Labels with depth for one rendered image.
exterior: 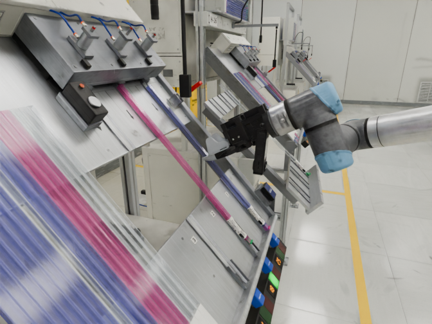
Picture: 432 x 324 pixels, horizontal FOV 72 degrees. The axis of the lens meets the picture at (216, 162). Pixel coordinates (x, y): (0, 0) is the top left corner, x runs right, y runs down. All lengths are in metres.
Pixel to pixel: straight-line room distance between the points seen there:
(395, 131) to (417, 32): 7.68
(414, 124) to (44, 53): 0.74
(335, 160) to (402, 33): 7.72
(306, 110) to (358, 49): 7.56
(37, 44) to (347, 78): 7.86
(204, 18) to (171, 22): 0.20
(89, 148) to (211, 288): 0.34
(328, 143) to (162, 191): 1.47
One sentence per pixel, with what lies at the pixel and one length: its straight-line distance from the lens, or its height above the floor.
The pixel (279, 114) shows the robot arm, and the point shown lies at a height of 1.05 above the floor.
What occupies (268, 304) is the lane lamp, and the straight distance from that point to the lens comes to 0.75.
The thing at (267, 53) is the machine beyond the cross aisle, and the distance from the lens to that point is 5.20.
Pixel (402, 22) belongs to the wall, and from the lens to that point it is 8.36.
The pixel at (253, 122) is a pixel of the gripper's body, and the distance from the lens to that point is 0.74.
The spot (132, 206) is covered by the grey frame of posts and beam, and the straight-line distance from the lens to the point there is 1.15.
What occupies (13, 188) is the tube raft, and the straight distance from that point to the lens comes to 0.47.
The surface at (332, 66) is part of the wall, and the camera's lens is 8.21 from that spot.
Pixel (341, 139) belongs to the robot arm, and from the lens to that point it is 0.70.
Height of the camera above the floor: 1.18
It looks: 20 degrees down
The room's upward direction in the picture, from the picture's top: straight up
